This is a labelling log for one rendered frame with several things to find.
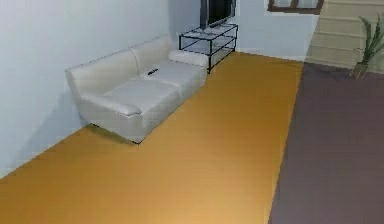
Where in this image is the black glass television stand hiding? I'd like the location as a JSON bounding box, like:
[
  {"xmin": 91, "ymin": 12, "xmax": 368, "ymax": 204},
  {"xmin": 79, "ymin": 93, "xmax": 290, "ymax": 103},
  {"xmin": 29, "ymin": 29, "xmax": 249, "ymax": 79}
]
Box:
[{"xmin": 178, "ymin": 22, "xmax": 239, "ymax": 75}]

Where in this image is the black television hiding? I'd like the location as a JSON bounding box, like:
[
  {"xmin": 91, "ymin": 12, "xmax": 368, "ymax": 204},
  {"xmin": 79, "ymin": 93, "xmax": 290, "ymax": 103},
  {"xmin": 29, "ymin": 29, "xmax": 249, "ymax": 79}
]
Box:
[{"xmin": 199, "ymin": 0, "xmax": 238, "ymax": 31}]

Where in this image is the white leather sofa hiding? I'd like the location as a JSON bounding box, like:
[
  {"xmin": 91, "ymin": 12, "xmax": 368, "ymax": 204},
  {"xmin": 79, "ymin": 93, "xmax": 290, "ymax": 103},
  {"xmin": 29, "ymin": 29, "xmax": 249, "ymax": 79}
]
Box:
[{"xmin": 64, "ymin": 34, "xmax": 210, "ymax": 145}]

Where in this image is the brown framed window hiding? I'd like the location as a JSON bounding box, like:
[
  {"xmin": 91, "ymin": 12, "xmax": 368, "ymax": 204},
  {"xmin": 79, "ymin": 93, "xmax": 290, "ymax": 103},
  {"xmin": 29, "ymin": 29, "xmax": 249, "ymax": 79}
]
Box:
[{"xmin": 267, "ymin": 0, "xmax": 325, "ymax": 16}]

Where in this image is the beige staircase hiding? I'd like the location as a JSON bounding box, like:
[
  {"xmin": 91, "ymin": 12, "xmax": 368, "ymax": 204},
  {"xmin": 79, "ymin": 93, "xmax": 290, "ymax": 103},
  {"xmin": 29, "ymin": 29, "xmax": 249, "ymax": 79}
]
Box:
[{"xmin": 303, "ymin": 0, "xmax": 384, "ymax": 75}]

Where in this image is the green house plant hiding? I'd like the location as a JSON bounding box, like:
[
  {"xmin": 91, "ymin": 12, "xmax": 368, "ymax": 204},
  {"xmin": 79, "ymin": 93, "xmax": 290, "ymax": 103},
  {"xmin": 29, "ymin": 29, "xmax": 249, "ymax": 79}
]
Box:
[{"xmin": 350, "ymin": 13, "xmax": 384, "ymax": 80}]

